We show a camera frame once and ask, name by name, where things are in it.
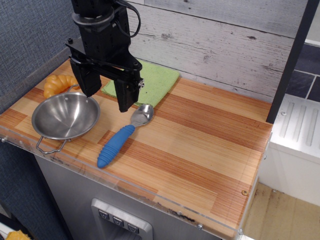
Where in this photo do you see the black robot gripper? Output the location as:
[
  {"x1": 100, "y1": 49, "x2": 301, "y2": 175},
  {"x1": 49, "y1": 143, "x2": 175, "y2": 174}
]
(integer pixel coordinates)
[{"x1": 65, "y1": 24, "x2": 142, "y2": 113}]

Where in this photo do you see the green cloth napkin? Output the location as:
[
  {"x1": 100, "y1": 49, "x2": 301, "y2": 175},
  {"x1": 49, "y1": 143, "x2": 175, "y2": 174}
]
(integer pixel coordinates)
[{"x1": 100, "y1": 59, "x2": 181, "y2": 109}]

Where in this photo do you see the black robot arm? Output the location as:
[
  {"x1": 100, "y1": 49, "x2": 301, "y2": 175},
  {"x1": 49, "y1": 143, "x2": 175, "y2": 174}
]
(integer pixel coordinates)
[{"x1": 65, "y1": 0, "x2": 143, "y2": 113}]

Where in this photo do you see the orange plastic croissant toy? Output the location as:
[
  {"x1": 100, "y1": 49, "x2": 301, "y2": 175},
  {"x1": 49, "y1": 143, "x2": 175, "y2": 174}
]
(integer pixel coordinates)
[{"x1": 43, "y1": 75, "x2": 79, "y2": 99}]

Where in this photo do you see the grey toy fridge cabinet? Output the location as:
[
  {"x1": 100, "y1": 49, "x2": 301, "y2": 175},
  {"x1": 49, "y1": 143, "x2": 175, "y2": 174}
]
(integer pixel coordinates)
[{"x1": 33, "y1": 153, "x2": 256, "y2": 240}]

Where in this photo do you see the silver dispenser button panel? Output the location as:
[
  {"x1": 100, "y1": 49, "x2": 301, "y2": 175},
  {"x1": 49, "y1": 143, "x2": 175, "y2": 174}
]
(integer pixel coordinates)
[{"x1": 91, "y1": 198, "x2": 154, "y2": 240}]

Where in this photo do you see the clear acrylic table edge guard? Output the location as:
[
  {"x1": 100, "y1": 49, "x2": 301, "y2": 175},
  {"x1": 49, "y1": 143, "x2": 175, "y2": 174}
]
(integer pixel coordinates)
[{"x1": 0, "y1": 126, "x2": 243, "y2": 240}]

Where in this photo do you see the yellow toy on floor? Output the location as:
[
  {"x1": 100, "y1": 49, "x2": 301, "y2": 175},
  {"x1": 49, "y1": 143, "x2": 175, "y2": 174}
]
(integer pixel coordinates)
[{"x1": 6, "y1": 230, "x2": 31, "y2": 240}]

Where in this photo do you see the white toy sink unit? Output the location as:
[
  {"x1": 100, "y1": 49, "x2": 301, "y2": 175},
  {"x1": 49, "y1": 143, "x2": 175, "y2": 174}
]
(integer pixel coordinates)
[{"x1": 258, "y1": 94, "x2": 320, "y2": 206}]

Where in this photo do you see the blue handled metal spoon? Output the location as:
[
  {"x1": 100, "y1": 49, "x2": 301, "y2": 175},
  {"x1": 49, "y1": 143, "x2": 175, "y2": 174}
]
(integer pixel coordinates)
[{"x1": 97, "y1": 104, "x2": 154, "y2": 169}]

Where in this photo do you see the stainless steel bowl with handles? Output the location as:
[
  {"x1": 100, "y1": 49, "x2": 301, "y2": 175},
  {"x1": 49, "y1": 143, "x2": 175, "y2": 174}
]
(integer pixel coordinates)
[{"x1": 31, "y1": 85, "x2": 101, "y2": 155}]

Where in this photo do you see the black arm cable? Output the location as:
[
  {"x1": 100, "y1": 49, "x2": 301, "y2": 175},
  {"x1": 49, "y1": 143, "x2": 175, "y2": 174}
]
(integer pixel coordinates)
[{"x1": 113, "y1": 0, "x2": 142, "y2": 38}]

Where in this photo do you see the dark right frame post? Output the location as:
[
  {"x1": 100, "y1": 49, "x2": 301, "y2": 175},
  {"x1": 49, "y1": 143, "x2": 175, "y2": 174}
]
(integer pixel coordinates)
[{"x1": 266, "y1": 0, "x2": 320, "y2": 124}]

